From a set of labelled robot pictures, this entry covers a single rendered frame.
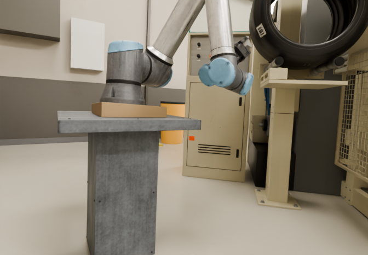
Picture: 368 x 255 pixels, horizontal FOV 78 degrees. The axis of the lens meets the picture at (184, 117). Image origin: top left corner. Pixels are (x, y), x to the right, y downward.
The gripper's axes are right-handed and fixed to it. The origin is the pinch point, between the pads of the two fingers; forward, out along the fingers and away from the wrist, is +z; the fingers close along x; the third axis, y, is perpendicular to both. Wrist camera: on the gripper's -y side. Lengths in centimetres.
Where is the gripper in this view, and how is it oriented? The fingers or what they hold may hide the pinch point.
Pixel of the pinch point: (246, 37)
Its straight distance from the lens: 123.6
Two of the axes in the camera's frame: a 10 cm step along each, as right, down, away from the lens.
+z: 6.3, -5.9, 5.0
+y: 6.4, 7.7, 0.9
